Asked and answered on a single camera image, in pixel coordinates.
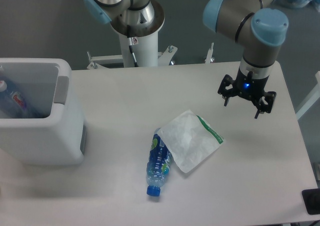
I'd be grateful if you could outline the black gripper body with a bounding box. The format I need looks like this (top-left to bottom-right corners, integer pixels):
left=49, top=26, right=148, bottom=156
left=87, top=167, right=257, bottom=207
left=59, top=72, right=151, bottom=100
left=232, top=69, right=271, bottom=102

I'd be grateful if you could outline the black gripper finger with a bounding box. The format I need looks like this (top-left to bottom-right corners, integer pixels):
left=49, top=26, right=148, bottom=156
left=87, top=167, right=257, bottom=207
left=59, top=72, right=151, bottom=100
left=254, top=91, right=277, bottom=119
left=217, top=74, right=236, bottom=106

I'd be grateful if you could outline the white plastic bag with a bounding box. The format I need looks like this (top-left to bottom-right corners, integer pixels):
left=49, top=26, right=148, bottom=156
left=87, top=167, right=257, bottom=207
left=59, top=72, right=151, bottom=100
left=158, top=110, right=225, bottom=173

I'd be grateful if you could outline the blue-capped plastic bottle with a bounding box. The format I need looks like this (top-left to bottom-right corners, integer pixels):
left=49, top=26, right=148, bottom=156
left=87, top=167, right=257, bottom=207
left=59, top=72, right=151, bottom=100
left=146, top=128, right=172, bottom=197

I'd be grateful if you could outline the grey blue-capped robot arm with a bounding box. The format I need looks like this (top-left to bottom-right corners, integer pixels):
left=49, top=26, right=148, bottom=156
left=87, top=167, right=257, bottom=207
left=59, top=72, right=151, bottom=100
left=83, top=0, right=289, bottom=114

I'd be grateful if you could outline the white trash can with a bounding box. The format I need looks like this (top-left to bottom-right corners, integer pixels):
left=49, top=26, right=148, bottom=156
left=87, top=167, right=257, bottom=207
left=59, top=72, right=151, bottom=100
left=0, top=58, right=86, bottom=165

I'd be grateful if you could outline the black device at table edge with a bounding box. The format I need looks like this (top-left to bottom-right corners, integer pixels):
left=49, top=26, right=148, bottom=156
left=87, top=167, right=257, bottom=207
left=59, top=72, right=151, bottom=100
left=301, top=188, right=320, bottom=215

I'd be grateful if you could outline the clear bottle with red label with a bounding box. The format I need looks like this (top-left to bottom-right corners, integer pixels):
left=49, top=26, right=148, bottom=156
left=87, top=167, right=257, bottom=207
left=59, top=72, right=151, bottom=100
left=0, top=66, right=43, bottom=119

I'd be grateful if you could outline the white frame at right edge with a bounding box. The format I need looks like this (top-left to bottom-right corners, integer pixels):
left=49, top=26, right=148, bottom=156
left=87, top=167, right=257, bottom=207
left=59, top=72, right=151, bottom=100
left=295, top=71, right=320, bottom=120

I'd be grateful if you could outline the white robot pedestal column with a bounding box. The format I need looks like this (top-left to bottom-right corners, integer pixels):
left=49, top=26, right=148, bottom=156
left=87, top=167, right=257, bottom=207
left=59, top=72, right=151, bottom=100
left=118, top=32, right=158, bottom=68

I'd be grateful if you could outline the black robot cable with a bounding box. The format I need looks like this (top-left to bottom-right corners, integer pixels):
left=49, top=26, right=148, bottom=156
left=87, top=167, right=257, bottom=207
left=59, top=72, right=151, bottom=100
left=126, top=25, right=139, bottom=68

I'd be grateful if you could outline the white metal base frame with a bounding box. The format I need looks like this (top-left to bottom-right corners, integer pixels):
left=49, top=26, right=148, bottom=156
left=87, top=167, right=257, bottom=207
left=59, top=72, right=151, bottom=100
left=87, top=42, right=215, bottom=70

